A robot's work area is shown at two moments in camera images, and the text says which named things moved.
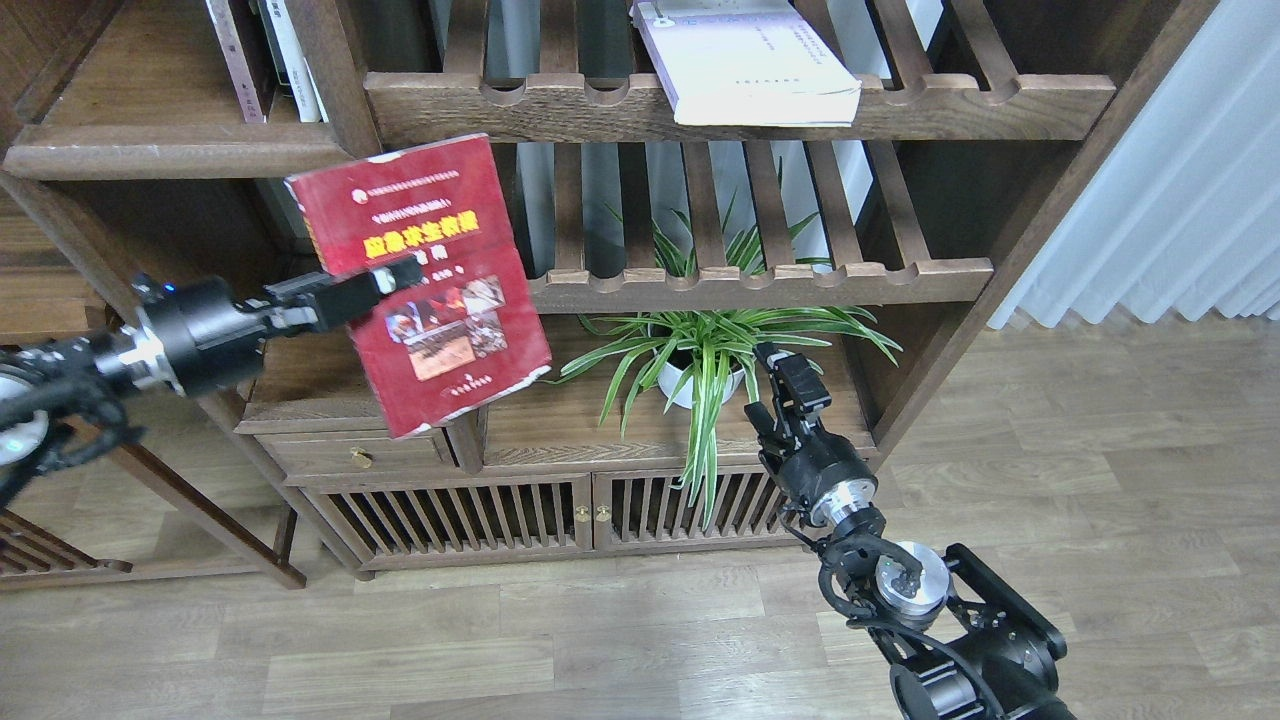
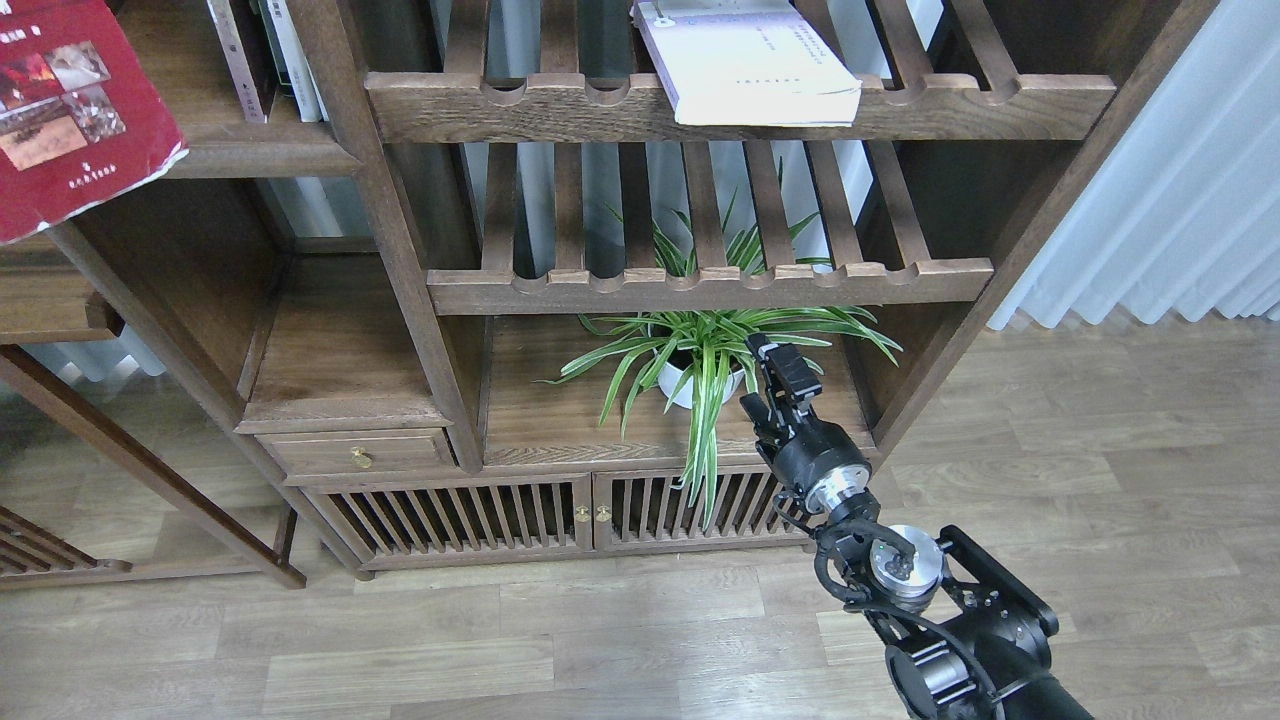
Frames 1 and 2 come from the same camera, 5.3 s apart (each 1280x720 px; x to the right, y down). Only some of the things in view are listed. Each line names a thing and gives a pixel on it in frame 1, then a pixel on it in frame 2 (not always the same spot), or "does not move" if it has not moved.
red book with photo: x=472 y=326 to x=83 y=118
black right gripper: x=818 y=471 does not move
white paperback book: x=747 y=63 does not move
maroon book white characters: x=235 y=61 does not move
